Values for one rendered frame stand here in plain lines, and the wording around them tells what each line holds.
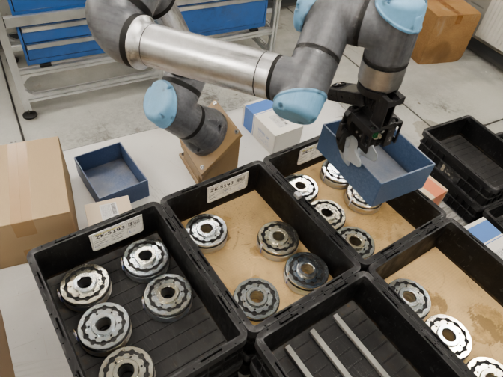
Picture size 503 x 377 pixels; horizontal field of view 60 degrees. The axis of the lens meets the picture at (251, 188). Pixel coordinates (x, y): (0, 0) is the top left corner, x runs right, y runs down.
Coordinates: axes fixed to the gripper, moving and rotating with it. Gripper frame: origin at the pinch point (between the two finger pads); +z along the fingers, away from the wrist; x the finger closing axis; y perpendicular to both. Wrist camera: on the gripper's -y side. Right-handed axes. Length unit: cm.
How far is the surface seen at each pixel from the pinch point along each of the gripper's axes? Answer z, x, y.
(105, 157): 36, -43, -61
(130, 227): 20, -45, -18
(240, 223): 27.7, -18.4, -13.1
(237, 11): 72, 70, -197
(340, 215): 26.5, 6.0, -3.4
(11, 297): 37, -76, -23
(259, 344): 16.7, -31.5, 21.2
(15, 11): 46, -56, -195
